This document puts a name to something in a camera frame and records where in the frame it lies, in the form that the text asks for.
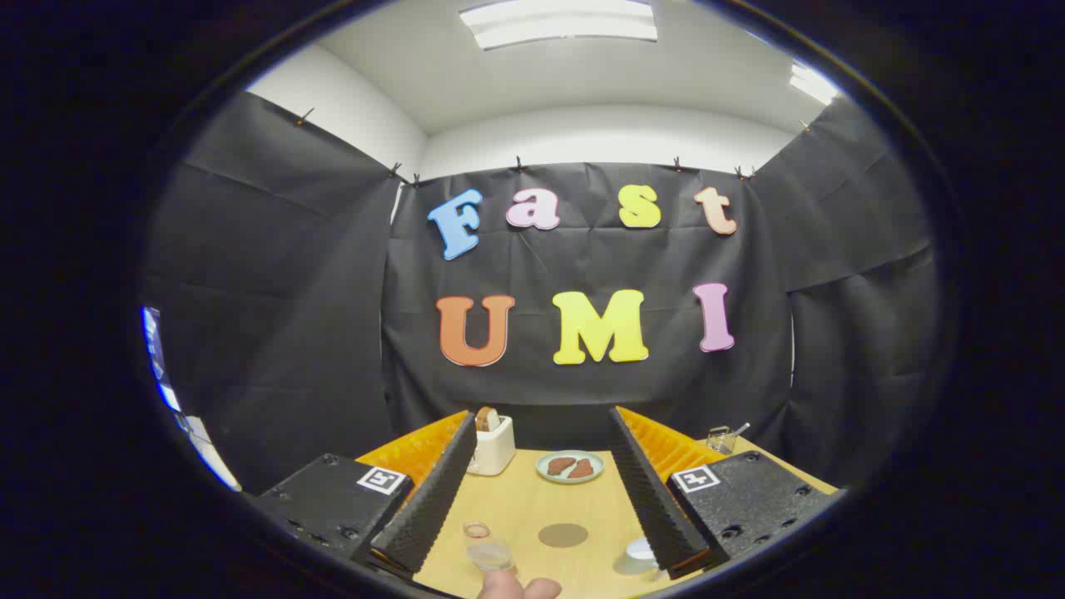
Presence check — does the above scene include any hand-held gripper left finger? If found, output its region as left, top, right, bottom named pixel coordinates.
left=254, top=409, right=478, bottom=581

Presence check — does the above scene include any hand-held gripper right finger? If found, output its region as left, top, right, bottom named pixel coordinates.
left=609, top=406, right=841, bottom=581

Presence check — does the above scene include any white cup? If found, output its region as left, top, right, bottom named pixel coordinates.
left=613, top=537, right=662, bottom=577

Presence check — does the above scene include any clear plastic juice bottle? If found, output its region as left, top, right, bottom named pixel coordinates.
left=463, top=522, right=517, bottom=575

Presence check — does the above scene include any round brown coaster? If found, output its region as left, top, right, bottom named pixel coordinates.
left=538, top=522, right=589, bottom=548

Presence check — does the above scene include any white toaster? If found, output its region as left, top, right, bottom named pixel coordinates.
left=466, top=414, right=517, bottom=477

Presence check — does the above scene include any wooden table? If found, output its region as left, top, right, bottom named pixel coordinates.
left=414, top=433, right=840, bottom=599

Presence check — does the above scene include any pale green plate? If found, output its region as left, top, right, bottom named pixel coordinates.
left=536, top=450, right=605, bottom=484

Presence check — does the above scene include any black backdrop cloth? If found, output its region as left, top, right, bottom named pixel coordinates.
left=141, top=90, right=941, bottom=496

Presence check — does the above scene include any bright screen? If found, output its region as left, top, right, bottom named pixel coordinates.
left=141, top=306, right=242, bottom=492

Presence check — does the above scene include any small ceiling light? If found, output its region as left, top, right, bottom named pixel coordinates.
left=789, top=62, right=841, bottom=106

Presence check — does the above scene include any long ceiling light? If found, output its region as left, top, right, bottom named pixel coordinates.
left=459, top=0, right=658, bottom=51

